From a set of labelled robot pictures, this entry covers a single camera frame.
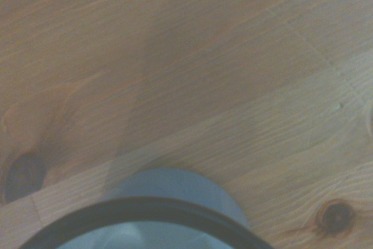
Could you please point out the blue enamel mug black rim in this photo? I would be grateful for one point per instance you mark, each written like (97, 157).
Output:
(175, 185)

